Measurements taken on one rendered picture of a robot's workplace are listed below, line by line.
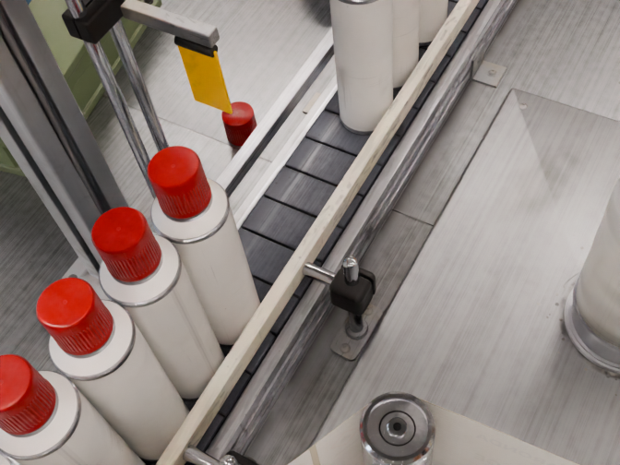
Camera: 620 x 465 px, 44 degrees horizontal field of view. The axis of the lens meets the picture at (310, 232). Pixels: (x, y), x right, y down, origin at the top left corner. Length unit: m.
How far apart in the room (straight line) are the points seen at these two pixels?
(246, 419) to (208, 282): 0.13
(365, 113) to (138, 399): 0.34
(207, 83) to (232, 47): 0.41
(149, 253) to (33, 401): 0.10
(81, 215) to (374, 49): 0.27
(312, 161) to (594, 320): 0.29
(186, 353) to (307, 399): 0.15
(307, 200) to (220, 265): 0.19
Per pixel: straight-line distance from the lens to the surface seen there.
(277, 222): 0.69
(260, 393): 0.62
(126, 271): 0.47
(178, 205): 0.48
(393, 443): 0.40
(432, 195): 0.76
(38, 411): 0.44
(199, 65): 0.50
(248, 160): 0.63
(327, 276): 0.62
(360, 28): 0.65
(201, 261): 0.52
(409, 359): 0.62
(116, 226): 0.46
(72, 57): 0.86
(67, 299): 0.44
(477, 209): 0.69
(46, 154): 0.59
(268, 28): 0.93
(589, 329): 0.60
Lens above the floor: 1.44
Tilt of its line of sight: 56 degrees down
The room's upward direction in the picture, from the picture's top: 10 degrees counter-clockwise
